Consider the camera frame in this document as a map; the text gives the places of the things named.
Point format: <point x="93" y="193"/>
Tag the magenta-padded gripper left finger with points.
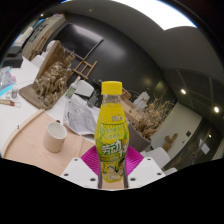
<point x="90" y="160"/>

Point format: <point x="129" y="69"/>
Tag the wooden paintbrush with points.
<point x="8" y="102"/>

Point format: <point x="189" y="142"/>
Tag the small paint jar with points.
<point x="14" y="93"/>

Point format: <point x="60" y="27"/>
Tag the grey translucent bottle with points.
<point x="92" y="100"/>

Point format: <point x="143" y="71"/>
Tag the brown cardboard box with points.
<point x="128" y="108"/>

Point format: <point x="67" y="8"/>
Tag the round ceiling spotlight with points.
<point x="216" y="109"/>
<point x="183" y="91"/>

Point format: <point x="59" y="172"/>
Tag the black wall screen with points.
<point x="80" y="40"/>

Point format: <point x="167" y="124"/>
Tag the dried plant in grey pot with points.
<point x="140" y="140"/>

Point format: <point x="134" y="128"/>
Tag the yellow drink bottle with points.
<point x="111" y="133"/>

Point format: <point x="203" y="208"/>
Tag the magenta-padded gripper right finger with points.
<point x="135" y="160"/>

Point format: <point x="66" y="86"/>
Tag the white plastic chair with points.
<point x="38" y="61"/>
<point x="158" y="156"/>
<point x="85" y="88"/>

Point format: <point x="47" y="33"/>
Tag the beige paper cup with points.
<point x="54" y="140"/>

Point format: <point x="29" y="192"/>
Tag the wooden figure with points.
<point x="170" y="141"/>

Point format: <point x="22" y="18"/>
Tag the clear spray bottle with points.
<point x="71" y="90"/>

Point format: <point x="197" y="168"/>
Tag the long ceiling strip light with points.
<point x="160" y="11"/>

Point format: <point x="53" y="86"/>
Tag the beige wooden board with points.
<point x="26" y="146"/>

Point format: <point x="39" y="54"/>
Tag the wooden easel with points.
<point x="85" y="68"/>

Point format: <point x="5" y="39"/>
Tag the golden sculpture on wooden base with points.
<point x="53" y="80"/>

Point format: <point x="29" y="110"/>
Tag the white plaster statue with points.
<point x="142" y="99"/>

